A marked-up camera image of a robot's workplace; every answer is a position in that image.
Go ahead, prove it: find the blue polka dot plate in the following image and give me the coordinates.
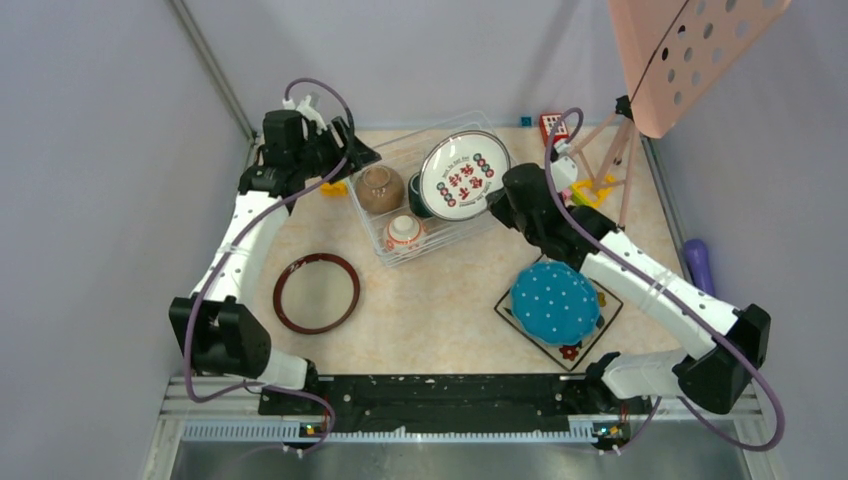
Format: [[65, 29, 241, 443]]
[[510, 261, 601, 346]]

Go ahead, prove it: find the square floral plate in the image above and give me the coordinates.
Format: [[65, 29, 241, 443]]
[[494, 256, 623, 372]]

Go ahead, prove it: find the white printed plate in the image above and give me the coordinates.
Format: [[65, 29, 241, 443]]
[[420, 130, 512, 221]]

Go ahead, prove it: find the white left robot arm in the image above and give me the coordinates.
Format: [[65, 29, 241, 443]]
[[168, 95, 381, 414]]

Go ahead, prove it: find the striped toy block stack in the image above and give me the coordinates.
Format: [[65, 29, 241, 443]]
[[319, 181, 348, 197]]

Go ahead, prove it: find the orange patterned bowl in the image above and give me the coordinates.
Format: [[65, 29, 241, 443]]
[[383, 214, 427, 254]]

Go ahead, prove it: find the dark green mug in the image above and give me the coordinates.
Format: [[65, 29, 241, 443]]
[[407, 172, 433, 219]]

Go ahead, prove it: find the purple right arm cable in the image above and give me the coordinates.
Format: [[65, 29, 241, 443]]
[[543, 107, 787, 455]]

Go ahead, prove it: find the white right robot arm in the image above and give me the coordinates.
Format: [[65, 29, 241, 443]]
[[487, 163, 771, 414]]

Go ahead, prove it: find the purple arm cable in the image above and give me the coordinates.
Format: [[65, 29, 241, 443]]
[[182, 77, 356, 458], [543, 107, 787, 455]]

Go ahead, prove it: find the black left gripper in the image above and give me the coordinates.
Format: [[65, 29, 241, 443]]
[[295, 116, 382, 184]]

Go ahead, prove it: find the purple handle tool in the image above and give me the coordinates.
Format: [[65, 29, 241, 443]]
[[683, 239, 716, 297]]

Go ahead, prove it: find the yellow triangle toy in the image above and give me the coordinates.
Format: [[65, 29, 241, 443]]
[[569, 175, 631, 212]]

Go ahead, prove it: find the red rimmed round plate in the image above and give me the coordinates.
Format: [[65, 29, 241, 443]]
[[272, 252, 361, 335]]

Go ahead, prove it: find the brown speckled bowl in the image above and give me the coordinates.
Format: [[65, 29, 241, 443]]
[[355, 165, 405, 215]]

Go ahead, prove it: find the red toy block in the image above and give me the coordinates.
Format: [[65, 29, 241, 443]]
[[538, 113, 571, 146]]

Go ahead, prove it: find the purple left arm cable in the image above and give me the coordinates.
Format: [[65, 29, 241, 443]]
[[182, 77, 356, 458]]

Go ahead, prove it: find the pink perforated music stand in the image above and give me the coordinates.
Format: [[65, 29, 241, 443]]
[[566, 0, 793, 230]]

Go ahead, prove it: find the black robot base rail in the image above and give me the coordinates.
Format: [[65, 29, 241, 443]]
[[258, 374, 650, 434]]

